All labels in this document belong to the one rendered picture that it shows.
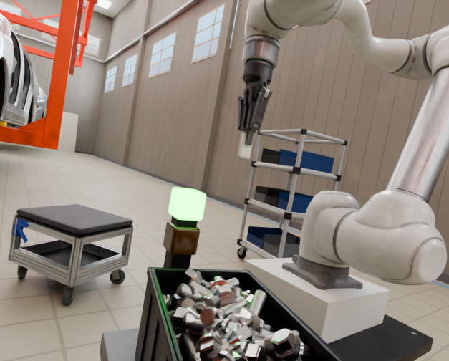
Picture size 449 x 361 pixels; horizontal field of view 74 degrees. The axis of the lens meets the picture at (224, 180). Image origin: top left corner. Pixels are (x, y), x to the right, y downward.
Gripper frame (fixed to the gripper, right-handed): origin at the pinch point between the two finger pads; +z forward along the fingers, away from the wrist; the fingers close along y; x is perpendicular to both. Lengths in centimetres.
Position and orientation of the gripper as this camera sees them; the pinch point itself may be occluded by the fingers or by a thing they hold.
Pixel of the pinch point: (245, 145)
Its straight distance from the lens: 76.3
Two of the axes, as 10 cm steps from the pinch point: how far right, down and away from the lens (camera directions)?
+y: -4.4, -0.8, 9.0
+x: -8.9, -1.4, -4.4
